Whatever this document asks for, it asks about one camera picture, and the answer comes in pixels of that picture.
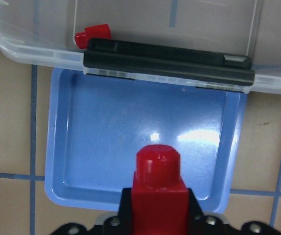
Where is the black box latch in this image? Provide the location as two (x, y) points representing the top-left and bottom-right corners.
(83, 38), (255, 87)

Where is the blue plastic tray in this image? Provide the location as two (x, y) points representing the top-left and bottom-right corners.
(45, 68), (247, 213)

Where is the red block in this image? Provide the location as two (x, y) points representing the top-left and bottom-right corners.
(74, 24), (112, 49)
(131, 144), (189, 235)

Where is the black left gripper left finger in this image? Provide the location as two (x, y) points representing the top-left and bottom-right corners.
(118, 188), (133, 220)

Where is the clear plastic storage box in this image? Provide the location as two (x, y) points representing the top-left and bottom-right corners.
(0, 0), (281, 94)

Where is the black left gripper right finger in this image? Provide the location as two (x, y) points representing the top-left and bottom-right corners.
(187, 188), (204, 219)

